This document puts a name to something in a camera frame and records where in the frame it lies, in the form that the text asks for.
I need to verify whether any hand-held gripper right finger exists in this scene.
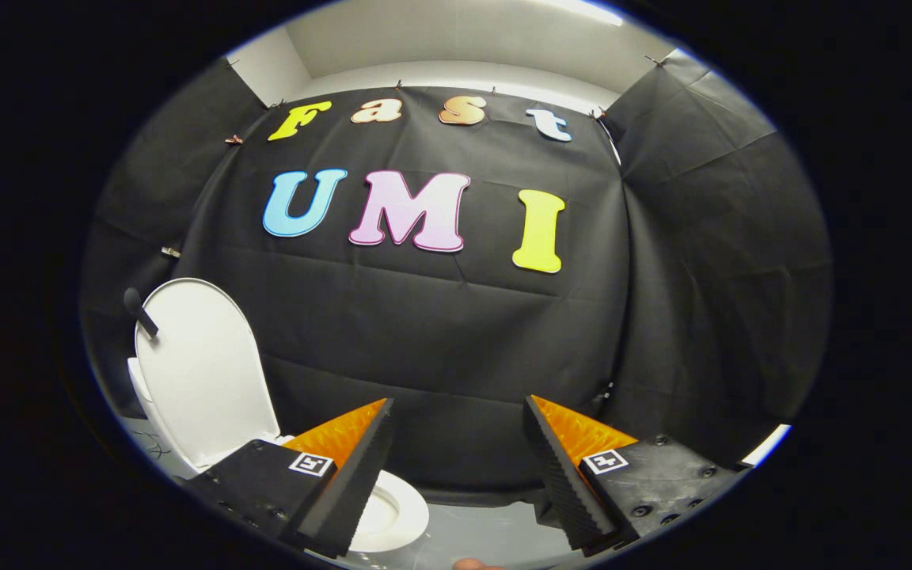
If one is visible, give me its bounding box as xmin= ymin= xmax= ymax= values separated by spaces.
xmin=522 ymin=394 xmax=751 ymax=555

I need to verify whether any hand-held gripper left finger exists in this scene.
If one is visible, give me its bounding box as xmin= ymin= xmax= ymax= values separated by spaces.
xmin=187 ymin=397 xmax=396 ymax=560

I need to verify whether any white toilet lid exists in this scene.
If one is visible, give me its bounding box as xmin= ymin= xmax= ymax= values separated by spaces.
xmin=123 ymin=277 xmax=283 ymax=470

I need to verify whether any white toilet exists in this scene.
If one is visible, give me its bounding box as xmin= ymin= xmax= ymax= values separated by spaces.
xmin=127 ymin=356 xmax=431 ymax=555

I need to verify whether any black backdrop cloth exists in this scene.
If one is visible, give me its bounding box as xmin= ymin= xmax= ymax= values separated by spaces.
xmin=80 ymin=49 xmax=834 ymax=507

